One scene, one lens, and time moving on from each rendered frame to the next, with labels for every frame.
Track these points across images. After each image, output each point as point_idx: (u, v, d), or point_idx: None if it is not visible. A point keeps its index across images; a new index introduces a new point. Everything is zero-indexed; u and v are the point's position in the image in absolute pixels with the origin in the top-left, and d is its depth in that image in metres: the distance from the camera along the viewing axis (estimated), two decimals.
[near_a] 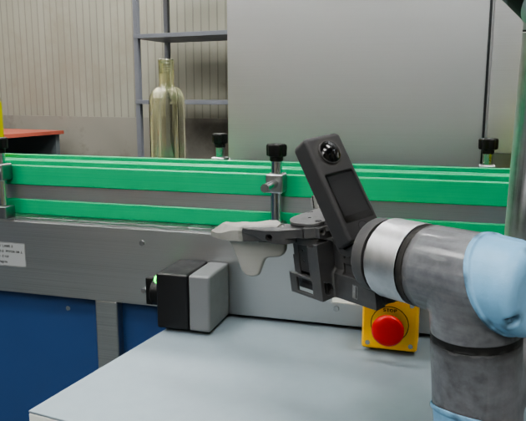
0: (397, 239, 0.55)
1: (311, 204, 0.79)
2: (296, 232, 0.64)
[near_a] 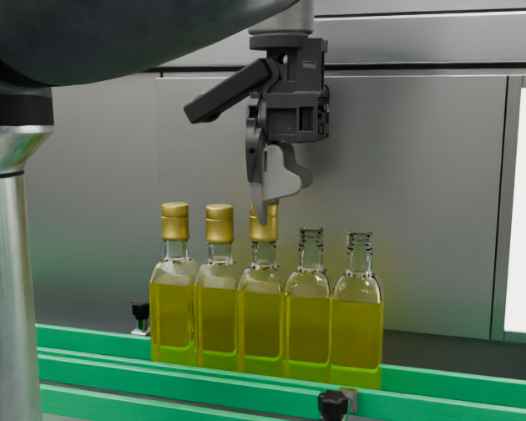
0: None
1: None
2: (250, 124, 0.70)
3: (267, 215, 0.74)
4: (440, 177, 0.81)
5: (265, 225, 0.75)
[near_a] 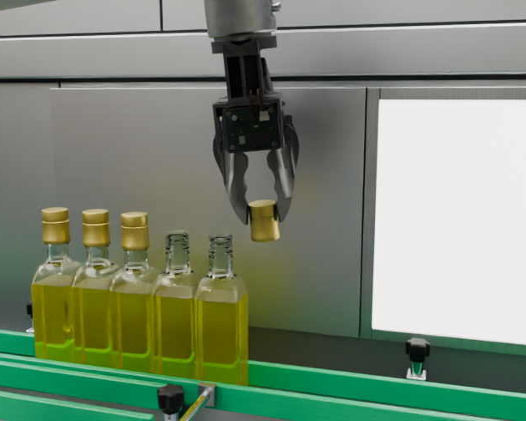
0: None
1: (277, 214, 0.75)
2: None
3: (135, 225, 0.79)
4: (309, 184, 0.86)
5: (134, 235, 0.79)
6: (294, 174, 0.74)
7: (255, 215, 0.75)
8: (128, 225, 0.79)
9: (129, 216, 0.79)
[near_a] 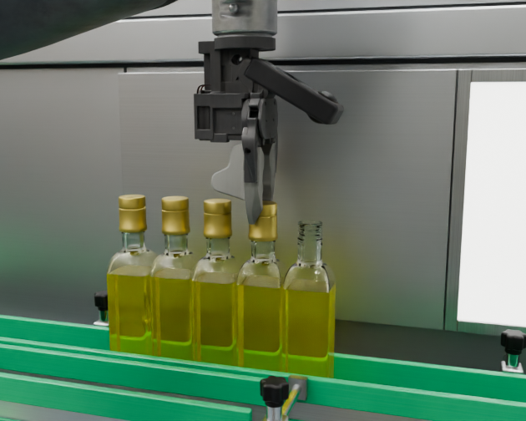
0: None
1: (252, 216, 0.75)
2: None
3: (220, 211, 0.76)
4: (393, 169, 0.83)
5: (219, 222, 0.76)
6: (244, 178, 0.72)
7: None
8: (213, 211, 0.76)
9: (214, 203, 0.76)
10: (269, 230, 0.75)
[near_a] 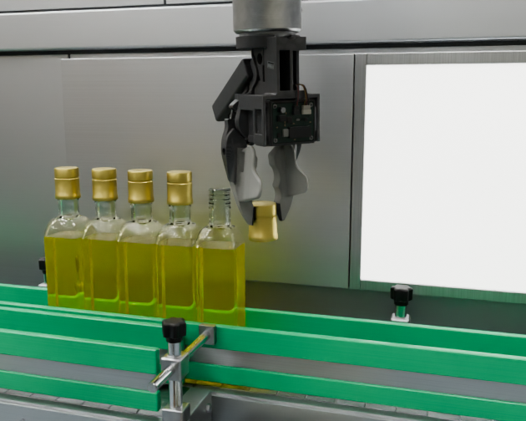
0: None
1: (279, 213, 0.76)
2: (225, 124, 0.72)
3: (141, 180, 0.86)
4: (302, 144, 0.92)
5: (140, 189, 0.86)
6: None
7: None
8: (134, 180, 0.86)
9: (135, 172, 0.85)
10: (184, 195, 0.84)
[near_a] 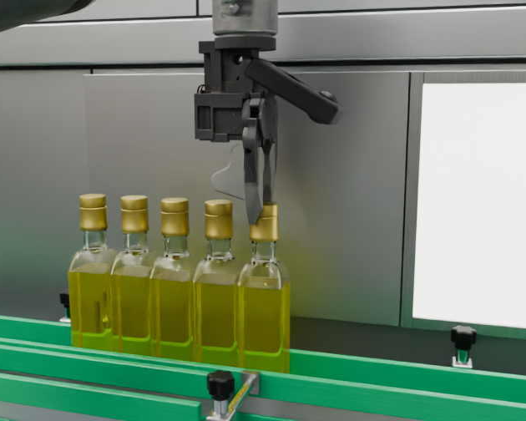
0: None
1: (252, 216, 0.75)
2: None
3: (176, 210, 0.78)
4: (350, 169, 0.84)
5: (175, 220, 0.78)
6: (245, 178, 0.72)
7: None
8: (169, 210, 0.78)
9: (170, 202, 0.78)
10: (224, 229, 0.77)
